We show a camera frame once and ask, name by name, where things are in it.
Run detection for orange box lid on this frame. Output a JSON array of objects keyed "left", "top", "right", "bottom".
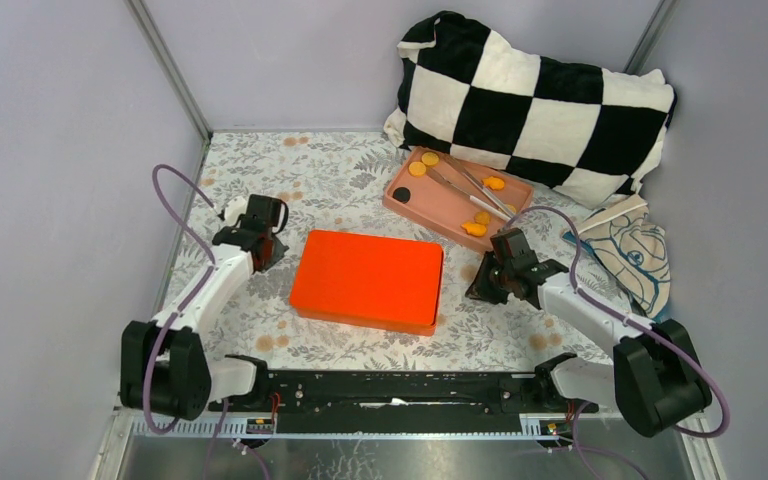
[{"left": 289, "top": 230, "right": 444, "bottom": 325}]

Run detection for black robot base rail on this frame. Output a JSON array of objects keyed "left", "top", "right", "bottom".
[{"left": 230, "top": 370, "right": 584, "bottom": 435}]

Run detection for floral tablecloth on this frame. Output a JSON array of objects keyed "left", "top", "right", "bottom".
[{"left": 184, "top": 132, "right": 606, "bottom": 371}]

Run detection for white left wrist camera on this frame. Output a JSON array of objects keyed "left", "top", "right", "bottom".
[{"left": 218, "top": 195, "right": 248, "bottom": 226}]

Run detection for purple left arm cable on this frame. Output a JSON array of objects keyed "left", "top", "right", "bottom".
[{"left": 142, "top": 164, "right": 273, "bottom": 480}]

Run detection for metal serving tongs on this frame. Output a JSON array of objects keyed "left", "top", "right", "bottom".
[{"left": 423, "top": 152, "right": 514, "bottom": 221}]

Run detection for swirl butter cookie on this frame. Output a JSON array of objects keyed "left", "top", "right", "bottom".
[{"left": 474, "top": 211, "right": 492, "bottom": 225}]

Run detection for orange cookie box with liners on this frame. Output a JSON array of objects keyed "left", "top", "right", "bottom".
[{"left": 294, "top": 307, "right": 437, "bottom": 336}]

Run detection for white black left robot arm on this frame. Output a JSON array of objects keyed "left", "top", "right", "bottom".
[{"left": 119, "top": 194, "right": 289, "bottom": 420}]

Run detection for beige blue printed cloth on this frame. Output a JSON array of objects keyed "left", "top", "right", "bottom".
[{"left": 562, "top": 195, "right": 671, "bottom": 321}]

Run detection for yellow round biscuit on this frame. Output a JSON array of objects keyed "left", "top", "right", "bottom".
[
  {"left": 408, "top": 161, "right": 427, "bottom": 177},
  {"left": 420, "top": 151, "right": 440, "bottom": 167}
]

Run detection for orange fish cookie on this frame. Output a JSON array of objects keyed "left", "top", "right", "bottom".
[
  {"left": 482, "top": 176, "right": 506, "bottom": 191},
  {"left": 461, "top": 222, "right": 488, "bottom": 238}
]

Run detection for black sandwich cookie top left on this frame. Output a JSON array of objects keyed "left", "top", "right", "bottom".
[{"left": 392, "top": 187, "right": 412, "bottom": 204}]

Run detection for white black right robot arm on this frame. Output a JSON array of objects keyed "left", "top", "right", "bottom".
[{"left": 467, "top": 228, "right": 714, "bottom": 437}]

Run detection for pink cookie tray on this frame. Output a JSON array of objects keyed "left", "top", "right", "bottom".
[{"left": 382, "top": 148, "right": 505, "bottom": 253}]

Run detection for black white checkered pillow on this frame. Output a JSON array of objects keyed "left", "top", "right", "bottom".
[{"left": 383, "top": 11, "right": 676, "bottom": 209}]

